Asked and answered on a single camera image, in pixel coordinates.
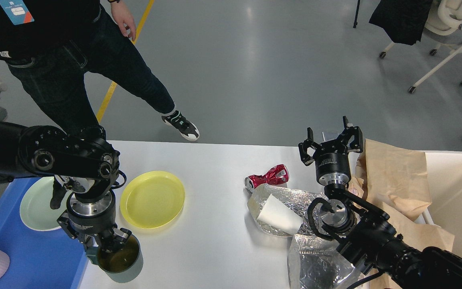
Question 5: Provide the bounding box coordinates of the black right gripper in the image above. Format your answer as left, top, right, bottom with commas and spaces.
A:
298, 116, 363, 185

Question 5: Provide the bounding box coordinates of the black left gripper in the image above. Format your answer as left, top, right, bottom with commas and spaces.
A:
57, 191, 132, 253

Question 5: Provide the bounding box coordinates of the dark teal mug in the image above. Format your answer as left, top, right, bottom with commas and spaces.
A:
86, 234, 144, 283

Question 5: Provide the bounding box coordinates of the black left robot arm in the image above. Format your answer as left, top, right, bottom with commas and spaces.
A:
0, 122, 132, 252

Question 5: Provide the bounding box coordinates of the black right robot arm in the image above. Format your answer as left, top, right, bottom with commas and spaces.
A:
298, 116, 462, 289

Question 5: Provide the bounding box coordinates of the yellow plastic plate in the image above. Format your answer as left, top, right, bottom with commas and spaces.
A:
120, 171, 185, 229

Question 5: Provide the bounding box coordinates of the crushed red soda can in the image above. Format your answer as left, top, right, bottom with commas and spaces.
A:
244, 163, 290, 191

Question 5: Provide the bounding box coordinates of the crumpled silver foil bag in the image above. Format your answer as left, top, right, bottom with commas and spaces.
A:
247, 183, 326, 237

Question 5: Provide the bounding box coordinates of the brown paper bag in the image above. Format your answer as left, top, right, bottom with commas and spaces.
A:
353, 139, 455, 251

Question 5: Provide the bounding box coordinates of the blue plastic tray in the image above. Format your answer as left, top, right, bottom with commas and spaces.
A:
0, 178, 87, 289

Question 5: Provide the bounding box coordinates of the pale green plate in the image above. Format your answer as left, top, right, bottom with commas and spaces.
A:
19, 176, 69, 232

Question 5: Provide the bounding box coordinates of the white paper cup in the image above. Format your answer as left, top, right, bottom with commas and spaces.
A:
257, 195, 303, 235

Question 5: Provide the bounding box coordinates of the silver foil bag front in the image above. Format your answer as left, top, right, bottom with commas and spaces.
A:
287, 234, 364, 289

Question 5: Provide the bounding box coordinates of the black jacket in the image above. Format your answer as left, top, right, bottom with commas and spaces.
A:
369, 0, 433, 45

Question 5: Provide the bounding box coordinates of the white office chair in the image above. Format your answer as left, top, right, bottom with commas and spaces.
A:
379, 0, 462, 95

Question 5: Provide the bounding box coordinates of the person in dark jeans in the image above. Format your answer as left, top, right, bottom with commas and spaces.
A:
0, 0, 200, 141

